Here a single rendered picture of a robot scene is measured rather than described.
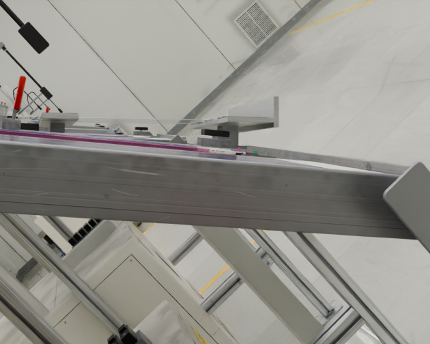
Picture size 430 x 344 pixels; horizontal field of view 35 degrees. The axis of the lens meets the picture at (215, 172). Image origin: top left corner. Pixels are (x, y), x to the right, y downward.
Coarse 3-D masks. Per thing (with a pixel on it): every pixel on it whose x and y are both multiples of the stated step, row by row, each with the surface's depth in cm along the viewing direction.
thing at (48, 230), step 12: (0, 96) 545; (12, 108) 539; (24, 108) 576; (72, 132) 548; (84, 132) 550; (96, 132) 552; (108, 132) 550; (120, 132) 597; (36, 216) 548; (48, 228) 550; (72, 228) 554; (48, 240) 560; (60, 240) 552
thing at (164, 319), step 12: (156, 312) 131; (168, 312) 126; (144, 324) 130; (156, 324) 125; (168, 324) 120; (180, 324) 118; (156, 336) 120; (168, 336) 115; (180, 336) 111; (192, 336) 118
